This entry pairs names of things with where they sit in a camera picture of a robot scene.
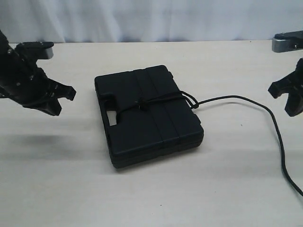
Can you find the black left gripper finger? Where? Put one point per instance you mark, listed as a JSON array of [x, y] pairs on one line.
[[51, 107], [56, 90]]

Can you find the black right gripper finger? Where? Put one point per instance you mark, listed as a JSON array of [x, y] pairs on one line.
[[294, 104], [291, 84]]

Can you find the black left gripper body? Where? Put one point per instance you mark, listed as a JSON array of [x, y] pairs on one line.
[[21, 80]]

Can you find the black plastic carrying case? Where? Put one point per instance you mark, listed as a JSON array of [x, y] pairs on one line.
[[145, 115]]

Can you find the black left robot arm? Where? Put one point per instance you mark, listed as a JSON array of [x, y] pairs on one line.
[[23, 82]]

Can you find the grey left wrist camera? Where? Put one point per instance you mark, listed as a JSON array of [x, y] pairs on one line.
[[36, 50]]

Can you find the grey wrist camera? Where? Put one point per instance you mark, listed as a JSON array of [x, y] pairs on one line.
[[36, 50], [287, 42]]

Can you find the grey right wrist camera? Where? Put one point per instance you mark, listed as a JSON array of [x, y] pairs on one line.
[[287, 42]]

